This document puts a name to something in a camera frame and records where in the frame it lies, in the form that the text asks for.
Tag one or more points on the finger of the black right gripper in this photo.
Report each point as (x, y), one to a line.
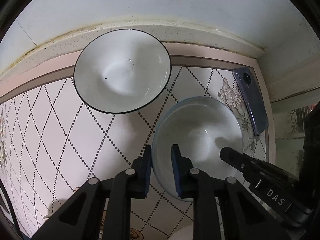
(254, 169)

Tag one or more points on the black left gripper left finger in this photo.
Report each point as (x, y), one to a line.
(101, 209)

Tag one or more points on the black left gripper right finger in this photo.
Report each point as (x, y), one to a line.
(223, 209)

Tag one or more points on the white bowl pastel flowers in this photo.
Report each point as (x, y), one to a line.
(201, 127)

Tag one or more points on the white plate pink flowers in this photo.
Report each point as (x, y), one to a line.
(184, 233)

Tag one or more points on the purple smartphone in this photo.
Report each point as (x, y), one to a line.
(253, 99)

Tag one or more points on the patterned pink table mat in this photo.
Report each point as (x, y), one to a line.
(51, 142)

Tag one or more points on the white bowl black rim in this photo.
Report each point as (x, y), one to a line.
(122, 71)

